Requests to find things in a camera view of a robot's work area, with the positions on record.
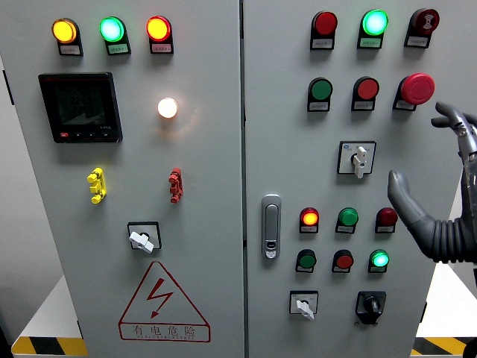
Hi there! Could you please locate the large white-handled turn switch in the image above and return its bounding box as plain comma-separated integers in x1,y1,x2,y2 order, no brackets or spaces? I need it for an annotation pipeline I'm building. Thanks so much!
337,140,377,180

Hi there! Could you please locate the small dark red lamp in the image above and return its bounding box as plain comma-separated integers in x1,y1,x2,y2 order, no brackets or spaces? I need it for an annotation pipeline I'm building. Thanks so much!
376,207,399,227

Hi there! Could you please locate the small lit green lamp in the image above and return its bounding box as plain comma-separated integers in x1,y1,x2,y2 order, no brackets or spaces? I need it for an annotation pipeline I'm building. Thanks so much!
368,249,391,269

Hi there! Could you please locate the small raised green lamp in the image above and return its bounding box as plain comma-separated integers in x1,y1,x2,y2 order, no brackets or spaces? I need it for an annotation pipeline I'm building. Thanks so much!
338,207,360,227

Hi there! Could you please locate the small red push button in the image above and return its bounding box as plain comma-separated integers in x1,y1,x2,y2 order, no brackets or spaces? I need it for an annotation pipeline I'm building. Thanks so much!
332,249,355,269

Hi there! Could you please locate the black yellow striped tape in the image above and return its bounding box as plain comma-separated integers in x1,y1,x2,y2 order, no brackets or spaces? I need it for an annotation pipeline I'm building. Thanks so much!
11,336,89,357
411,336,471,357

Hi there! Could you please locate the small lit red lamp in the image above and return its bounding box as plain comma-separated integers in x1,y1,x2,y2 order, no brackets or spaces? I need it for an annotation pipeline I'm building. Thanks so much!
300,207,320,227

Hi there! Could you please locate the small green push button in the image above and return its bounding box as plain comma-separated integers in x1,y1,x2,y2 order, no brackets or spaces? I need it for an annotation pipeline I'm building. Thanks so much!
296,248,318,269

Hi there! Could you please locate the large red stop button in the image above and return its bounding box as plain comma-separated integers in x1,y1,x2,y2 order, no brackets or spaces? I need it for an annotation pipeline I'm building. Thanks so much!
398,72,436,106

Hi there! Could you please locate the large red push button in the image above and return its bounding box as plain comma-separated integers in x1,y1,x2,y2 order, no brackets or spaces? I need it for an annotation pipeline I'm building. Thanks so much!
353,76,380,101

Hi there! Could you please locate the silver door lock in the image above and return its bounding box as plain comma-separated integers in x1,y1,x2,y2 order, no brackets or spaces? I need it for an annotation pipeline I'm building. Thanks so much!
261,194,282,260

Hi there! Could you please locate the pale grey door with lock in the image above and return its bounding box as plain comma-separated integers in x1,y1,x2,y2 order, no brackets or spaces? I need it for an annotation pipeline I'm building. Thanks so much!
241,0,477,358

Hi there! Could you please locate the large green push button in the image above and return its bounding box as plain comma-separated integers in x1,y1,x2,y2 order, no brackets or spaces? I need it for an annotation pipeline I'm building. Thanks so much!
308,77,334,101

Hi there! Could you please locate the dark red buzzer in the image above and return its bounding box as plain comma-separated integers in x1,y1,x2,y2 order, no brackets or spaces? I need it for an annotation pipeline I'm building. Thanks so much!
409,8,440,37

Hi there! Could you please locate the large lit green lamp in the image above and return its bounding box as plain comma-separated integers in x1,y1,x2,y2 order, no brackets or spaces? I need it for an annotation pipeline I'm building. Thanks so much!
361,9,390,37

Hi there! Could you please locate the pale grey door with display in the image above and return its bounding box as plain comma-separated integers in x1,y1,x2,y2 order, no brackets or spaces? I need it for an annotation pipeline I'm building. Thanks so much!
0,0,245,358

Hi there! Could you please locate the large unlit red lamp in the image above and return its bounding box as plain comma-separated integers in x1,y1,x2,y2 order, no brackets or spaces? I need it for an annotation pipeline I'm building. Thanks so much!
311,10,339,37

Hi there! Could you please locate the red warning triangle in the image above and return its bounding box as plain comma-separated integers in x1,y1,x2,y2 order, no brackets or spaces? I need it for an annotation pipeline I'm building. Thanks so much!
118,260,212,343

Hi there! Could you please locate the lit white lamp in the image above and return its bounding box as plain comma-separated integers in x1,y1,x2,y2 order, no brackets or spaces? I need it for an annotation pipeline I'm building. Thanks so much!
157,97,179,119

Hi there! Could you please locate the lit red-orange round lamp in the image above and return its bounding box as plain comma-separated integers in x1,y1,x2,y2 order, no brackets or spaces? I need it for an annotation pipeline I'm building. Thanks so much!
145,15,174,43

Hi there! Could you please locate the black display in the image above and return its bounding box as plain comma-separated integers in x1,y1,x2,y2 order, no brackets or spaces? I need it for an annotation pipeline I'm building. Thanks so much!
38,72,124,144

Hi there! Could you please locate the lit green round lamp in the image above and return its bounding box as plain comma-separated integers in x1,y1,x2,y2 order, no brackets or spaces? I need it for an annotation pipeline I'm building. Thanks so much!
98,16,127,44

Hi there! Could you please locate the lit yellow round lamp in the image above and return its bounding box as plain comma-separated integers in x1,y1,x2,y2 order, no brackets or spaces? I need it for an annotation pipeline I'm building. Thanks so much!
51,17,80,45

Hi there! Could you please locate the black-handled turn switch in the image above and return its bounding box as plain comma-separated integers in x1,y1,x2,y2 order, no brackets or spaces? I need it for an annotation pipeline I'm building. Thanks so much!
355,290,388,326

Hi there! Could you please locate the small white-handled turn switch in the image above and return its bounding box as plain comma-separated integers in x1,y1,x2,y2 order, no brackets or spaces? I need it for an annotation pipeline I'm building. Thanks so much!
289,290,320,321

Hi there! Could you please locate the small red handle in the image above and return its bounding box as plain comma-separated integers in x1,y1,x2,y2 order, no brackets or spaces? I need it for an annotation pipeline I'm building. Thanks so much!
168,167,183,204

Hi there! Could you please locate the white-handled turn switch unlabelled plate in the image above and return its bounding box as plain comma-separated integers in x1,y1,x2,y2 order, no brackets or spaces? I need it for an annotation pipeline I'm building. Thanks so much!
127,221,162,254

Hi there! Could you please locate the small yellow handle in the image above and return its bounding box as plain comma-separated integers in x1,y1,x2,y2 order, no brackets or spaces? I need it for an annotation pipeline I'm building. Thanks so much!
86,167,108,204

